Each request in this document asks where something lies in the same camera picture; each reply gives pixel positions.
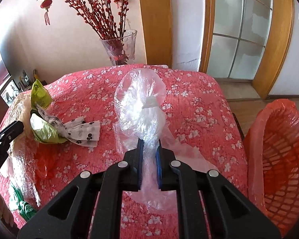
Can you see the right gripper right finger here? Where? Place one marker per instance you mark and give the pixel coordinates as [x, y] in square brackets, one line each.
[208, 205]

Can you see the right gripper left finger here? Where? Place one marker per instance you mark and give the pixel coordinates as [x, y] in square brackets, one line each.
[89, 207]

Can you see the large clear plastic bag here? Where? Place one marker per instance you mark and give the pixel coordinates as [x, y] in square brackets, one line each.
[21, 166]

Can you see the small clear plastic bag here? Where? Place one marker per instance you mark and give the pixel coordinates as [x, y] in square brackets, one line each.
[137, 103]

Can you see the orange lined trash basket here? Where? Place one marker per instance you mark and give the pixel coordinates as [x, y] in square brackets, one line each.
[272, 150]

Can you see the beige crumpled paper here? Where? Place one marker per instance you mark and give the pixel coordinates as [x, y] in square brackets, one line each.
[20, 111]

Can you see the dark green plastic bag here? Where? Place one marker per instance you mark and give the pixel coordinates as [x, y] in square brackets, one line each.
[17, 202]

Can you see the light green plastic bag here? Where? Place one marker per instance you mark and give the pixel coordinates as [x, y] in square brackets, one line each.
[44, 126]

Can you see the orange plastic bag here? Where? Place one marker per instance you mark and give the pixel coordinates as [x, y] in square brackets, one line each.
[46, 158]

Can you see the paw print tissue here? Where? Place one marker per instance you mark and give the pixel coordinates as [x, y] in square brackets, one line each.
[80, 132]

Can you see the red floral tablecloth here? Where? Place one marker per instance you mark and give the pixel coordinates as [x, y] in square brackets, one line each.
[196, 109]

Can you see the small red lantern ornament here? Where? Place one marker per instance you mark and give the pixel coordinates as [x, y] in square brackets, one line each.
[46, 4]

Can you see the glass vase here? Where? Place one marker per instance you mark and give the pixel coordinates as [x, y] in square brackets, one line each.
[121, 51]

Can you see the red berry branches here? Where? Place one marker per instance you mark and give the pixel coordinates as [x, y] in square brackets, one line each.
[106, 17]

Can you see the frosted glass door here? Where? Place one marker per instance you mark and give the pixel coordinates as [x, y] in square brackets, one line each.
[241, 29]

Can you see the yellow tool by wall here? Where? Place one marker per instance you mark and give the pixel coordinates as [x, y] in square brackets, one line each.
[35, 75]

